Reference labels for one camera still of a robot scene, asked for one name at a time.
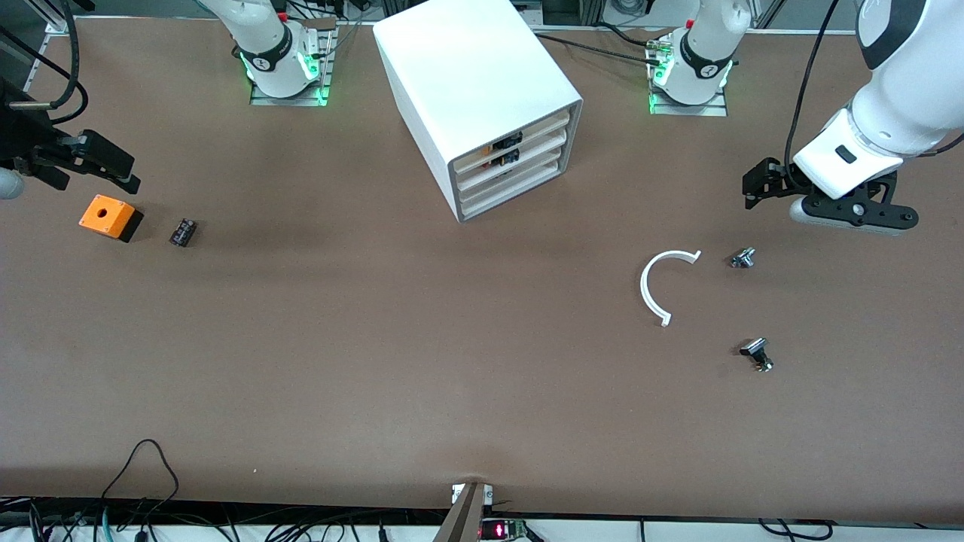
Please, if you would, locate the black left camera bracket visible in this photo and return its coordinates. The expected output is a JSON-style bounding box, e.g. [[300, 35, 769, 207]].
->
[[802, 172, 920, 230]]

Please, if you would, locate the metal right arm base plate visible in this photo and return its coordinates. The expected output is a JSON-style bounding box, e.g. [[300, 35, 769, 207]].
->
[[250, 19, 336, 107]]

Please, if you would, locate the thin black looped cable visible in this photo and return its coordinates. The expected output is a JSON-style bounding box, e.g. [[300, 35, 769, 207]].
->
[[100, 439, 180, 528]]

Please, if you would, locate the orange box with hole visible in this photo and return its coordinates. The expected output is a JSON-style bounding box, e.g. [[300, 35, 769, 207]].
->
[[78, 194, 145, 243]]

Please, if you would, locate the black cable on table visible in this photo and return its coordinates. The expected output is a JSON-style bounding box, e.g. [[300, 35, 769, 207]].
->
[[535, 32, 664, 69]]

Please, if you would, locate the small metal knob lower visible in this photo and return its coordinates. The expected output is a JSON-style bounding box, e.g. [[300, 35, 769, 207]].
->
[[739, 338, 775, 373]]

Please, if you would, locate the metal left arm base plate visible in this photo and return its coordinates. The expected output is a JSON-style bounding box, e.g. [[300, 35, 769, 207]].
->
[[649, 41, 730, 117]]

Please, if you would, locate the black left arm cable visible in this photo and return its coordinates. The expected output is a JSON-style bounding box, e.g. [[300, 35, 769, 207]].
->
[[786, 0, 840, 170]]

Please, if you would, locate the brown camera mounting pole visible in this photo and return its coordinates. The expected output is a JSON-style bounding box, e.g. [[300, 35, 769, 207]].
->
[[433, 482, 494, 542]]

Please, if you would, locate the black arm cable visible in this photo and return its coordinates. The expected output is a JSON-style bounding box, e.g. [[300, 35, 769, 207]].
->
[[0, 0, 89, 126], [786, 0, 840, 170]]

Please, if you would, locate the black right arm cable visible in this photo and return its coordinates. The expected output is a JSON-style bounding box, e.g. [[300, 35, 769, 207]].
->
[[0, 0, 89, 126]]

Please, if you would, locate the white curved plastic strip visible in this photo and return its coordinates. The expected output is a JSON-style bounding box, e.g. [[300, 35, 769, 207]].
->
[[640, 249, 703, 328]]

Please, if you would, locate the small device with red light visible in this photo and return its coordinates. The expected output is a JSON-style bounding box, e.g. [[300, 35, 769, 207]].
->
[[480, 518, 528, 541]]

